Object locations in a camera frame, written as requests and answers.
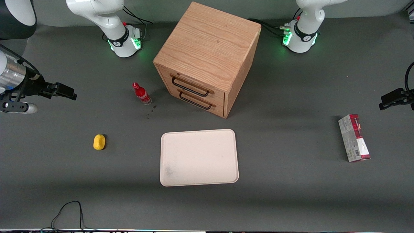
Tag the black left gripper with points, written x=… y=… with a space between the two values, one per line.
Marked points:
x=402 y=96

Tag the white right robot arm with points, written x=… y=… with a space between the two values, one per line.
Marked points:
x=97 y=13

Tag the wooden drawer cabinet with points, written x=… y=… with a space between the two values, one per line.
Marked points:
x=210 y=45

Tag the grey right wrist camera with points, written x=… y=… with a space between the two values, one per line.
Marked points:
x=19 y=107

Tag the wooden drawer front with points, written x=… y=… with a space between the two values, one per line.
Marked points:
x=194 y=84
x=207 y=105

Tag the red coke bottle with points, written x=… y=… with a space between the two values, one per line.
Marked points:
x=141 y=94

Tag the grey and red carton box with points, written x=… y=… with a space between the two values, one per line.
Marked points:
x=354 y=137

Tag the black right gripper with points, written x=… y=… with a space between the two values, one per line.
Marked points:
x=33 y=86

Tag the beige plastic tray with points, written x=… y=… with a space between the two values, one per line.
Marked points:
x=199 y=158

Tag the yellow lemon toy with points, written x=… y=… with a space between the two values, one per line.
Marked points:
x=99 y=142

